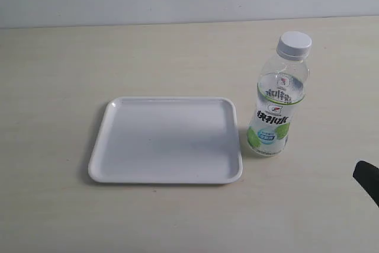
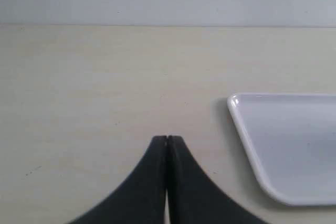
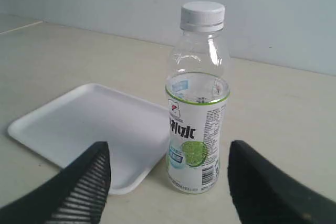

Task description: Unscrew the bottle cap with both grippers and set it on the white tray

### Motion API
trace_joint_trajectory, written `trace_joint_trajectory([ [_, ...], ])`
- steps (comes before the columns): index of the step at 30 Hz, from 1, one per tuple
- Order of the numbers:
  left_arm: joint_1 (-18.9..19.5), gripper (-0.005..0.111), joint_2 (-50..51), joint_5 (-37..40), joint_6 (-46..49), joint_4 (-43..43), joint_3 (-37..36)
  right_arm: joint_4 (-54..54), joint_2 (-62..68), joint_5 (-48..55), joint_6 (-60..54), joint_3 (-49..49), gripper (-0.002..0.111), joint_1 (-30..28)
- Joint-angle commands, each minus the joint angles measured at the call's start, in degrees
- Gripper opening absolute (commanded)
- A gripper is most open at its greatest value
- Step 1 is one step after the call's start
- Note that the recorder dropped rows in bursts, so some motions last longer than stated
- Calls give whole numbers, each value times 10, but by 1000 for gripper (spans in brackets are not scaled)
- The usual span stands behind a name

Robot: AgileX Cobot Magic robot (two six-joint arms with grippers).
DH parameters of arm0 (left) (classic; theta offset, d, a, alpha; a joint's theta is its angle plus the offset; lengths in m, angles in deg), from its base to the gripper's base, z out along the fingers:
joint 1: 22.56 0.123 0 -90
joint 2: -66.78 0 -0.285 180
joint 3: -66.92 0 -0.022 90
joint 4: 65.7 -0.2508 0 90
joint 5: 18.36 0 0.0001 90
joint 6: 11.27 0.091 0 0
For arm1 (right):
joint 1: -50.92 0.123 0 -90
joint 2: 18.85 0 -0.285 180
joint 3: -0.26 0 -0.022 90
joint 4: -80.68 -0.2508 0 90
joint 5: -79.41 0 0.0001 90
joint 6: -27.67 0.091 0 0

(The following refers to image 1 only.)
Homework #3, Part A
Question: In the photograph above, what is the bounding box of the clear plastic drink bottle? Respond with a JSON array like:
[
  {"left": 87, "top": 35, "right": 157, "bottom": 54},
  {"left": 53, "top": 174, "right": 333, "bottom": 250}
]
[{"left": 246, "top": 45, "right": 311, "bottom": 158}]

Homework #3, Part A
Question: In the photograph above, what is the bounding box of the white bottle cap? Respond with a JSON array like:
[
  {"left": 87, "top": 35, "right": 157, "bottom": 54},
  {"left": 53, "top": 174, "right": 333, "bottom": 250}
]
[{"left": 277, "top": 31, "right": 312, "bottom": 58}]

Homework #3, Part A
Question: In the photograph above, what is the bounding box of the white plastic tray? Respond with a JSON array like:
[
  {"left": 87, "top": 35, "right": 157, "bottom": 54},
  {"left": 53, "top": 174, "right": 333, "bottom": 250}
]
[{"left": 88, "top": 97, "right": 243, "bottom": 185}]

